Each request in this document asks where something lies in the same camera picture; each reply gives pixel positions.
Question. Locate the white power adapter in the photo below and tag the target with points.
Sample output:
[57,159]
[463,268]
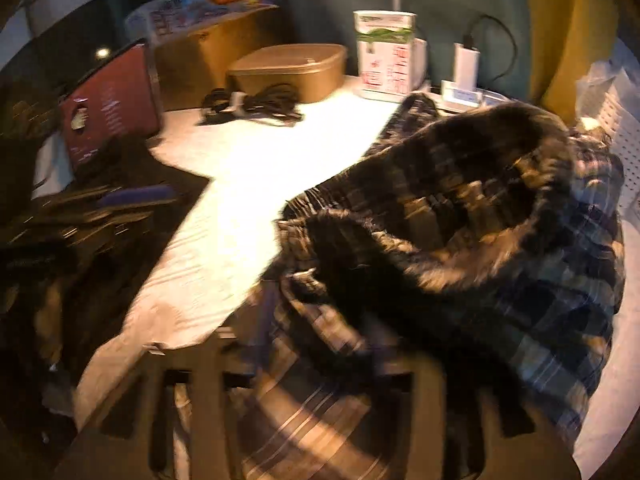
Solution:
[466,62]

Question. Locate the green white milk carton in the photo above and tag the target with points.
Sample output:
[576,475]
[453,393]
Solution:
[385,52]

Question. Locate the cardboard box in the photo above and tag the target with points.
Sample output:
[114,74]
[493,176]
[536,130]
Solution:
[194,63]

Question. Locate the yellow curtain left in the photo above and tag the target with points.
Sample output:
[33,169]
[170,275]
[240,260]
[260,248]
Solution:
[566,37]

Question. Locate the white desk lamp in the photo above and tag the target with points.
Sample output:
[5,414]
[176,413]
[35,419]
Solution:
[419,70]

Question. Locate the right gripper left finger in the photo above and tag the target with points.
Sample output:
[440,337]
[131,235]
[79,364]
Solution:
[130,434]

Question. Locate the teal curtain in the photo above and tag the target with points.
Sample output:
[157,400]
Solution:
[500,29]

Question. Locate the white perforated plastic basket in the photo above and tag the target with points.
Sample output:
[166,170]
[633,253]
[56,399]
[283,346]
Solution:
[609,95]

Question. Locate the tablet with red screen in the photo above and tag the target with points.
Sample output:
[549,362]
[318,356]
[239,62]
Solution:
[118,97]

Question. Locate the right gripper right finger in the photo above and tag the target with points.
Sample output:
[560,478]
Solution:
[453,428]

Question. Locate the white power strip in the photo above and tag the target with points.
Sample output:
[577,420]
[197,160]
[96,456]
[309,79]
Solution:
[453,100]

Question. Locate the beige lidded food container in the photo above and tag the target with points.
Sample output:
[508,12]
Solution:
[315,70]

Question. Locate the black folded garment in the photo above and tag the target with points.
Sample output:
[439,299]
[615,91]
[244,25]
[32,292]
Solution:
[59,317]

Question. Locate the plaid pajama pants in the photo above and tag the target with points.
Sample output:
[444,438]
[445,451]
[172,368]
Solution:
[489,241]

